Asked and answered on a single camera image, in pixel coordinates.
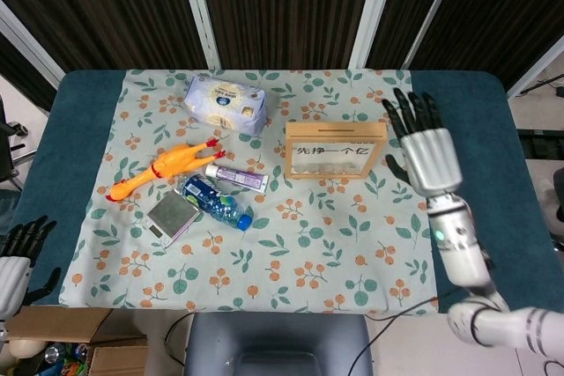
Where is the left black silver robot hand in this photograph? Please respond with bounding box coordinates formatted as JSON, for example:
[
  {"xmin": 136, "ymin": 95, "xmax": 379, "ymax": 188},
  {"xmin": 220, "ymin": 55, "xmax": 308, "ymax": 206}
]
[{"xmin": 0, "ymin": 215, "xmax": 63, "ymax": 321}]

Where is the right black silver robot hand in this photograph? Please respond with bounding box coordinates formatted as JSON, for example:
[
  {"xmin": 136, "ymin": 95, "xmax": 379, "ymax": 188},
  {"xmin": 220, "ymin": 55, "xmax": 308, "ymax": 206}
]
[{"xmin": 381, "ymin": 87, "xmax": 464, "ymax": 197}]

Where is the teal table cover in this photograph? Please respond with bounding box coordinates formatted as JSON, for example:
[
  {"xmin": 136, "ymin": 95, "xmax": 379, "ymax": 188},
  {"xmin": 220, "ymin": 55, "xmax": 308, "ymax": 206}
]
[{"xmin": 8, "ymin": 68, "xmax": 558, "ymax": 316}]

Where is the brown cardboard box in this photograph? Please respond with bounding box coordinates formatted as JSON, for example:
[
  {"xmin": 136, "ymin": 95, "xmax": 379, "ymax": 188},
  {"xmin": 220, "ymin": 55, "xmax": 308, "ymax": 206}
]
[{"xmin": 6, "ymin": 305, "xmax": 149, "ymax": 376}]

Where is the black stand equipment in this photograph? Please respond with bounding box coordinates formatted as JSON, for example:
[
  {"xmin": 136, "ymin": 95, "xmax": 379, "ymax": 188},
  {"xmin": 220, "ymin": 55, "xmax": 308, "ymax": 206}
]
[{"xmin": 0, "ymin": 93, "xmax": 29, "ymax": 184}]

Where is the silver digital pocket scale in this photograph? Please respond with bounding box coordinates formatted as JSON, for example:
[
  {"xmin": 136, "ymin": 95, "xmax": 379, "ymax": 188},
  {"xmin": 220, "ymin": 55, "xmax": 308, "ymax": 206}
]
[{"xmin": 145, "ymin": 193, "xmax": 204, "ymax": 251}]

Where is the floral fruit print tablecloth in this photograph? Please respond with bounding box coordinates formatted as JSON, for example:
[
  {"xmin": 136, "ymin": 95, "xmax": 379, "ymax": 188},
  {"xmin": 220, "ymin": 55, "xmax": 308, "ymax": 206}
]
[{"xmin": 57, "ymin": 68, "xmax": 441, "ymax": 313}]

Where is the yellow rubber chicken toy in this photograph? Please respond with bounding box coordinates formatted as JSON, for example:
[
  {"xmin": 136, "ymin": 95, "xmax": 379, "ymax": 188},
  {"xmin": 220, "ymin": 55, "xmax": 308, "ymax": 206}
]
[{"xmin": 104, "ymin": 137, "xmax": 227, "ymax": 203}]

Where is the purple white toothpaste tube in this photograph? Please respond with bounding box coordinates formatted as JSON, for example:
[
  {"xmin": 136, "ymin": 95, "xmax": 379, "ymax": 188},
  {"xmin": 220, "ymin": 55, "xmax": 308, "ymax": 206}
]
[{"xmin": 204, "ymin": 163, "xmax": 270, "ymax": 194}]

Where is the blue capped water bottle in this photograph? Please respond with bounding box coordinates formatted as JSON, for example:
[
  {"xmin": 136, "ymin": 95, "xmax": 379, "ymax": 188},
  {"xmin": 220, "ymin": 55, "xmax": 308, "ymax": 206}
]
[{"xmin": 174, "ymin": 173, "xmax": 255, "ymax": 231}]

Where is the dark folding screen partition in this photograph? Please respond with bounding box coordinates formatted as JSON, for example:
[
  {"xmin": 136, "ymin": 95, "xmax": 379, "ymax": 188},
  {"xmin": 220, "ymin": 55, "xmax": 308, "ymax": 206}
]
[{"xmin": 0, "ymin": 0, "xmax": 564, "ymax": 113}]

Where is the pale blue tissue pack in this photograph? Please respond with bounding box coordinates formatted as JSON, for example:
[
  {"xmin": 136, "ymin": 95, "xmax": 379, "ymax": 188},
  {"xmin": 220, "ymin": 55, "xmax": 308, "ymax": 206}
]
[{"xmin": 182, "ymin": 74, "xmax": 269, "ymax": 136}]

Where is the blue grey chair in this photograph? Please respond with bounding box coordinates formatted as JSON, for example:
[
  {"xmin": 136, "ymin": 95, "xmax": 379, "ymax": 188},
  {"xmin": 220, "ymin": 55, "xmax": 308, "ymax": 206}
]
[{"xmin": 182, "ymin": 312, "xmax": 375, "ymax": 376}]

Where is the wooden framed box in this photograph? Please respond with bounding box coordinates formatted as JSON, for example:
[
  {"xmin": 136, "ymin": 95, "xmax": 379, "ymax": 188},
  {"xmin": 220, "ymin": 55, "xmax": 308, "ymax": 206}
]
[{"xmin": 285, "ymin": 121, "xmax": 390, "ymax": 181}]

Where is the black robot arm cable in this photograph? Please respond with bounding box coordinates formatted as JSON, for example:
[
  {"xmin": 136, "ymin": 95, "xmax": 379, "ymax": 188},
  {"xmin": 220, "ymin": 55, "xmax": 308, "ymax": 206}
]
[{"xmin": 351, "ymin": 286, "xmax": 462, "ymax": 376}]

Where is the black floor cable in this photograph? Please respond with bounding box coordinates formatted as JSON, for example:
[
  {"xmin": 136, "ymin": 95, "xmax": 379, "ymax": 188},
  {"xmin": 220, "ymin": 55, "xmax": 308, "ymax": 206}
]
[{"xmin": 164, "ymin": 313, "xmax": 196, "ymax": 368}]

